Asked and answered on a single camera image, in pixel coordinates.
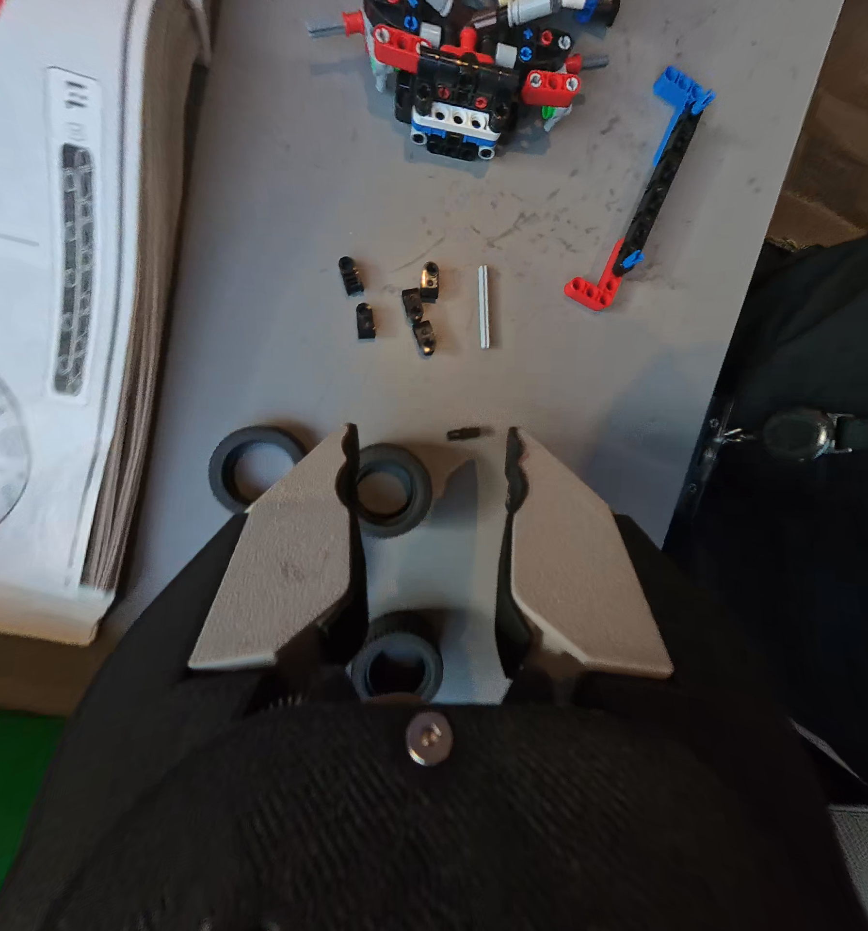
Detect red angled brick beam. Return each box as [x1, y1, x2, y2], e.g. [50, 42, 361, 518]
[563, 239, 627, 312]

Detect open building instruction booklet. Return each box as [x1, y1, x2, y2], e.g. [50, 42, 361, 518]
[0, 0, 213, 647]

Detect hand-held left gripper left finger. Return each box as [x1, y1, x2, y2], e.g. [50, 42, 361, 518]
[187, 423, 371, 672]

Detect round black badge reel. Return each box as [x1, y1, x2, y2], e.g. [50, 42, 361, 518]
[761, 407, 836, 461]

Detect long black brick beam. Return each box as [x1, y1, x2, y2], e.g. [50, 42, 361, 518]
[616, 102, 707, 266]

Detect toy brick race car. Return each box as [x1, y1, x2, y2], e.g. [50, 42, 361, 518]
[306, 0, 620, 162]

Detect green plastic bin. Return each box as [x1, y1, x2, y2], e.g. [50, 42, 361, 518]
[0, 709, 67, 931]

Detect person's black jacket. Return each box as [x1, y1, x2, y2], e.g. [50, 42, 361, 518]
[663, 218, 868, 808]

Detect blue angled brick beam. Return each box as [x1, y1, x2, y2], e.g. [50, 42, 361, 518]
[652, 65, 716, 172]

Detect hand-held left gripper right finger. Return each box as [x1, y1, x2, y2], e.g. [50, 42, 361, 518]
[496, 426, 675, 681]

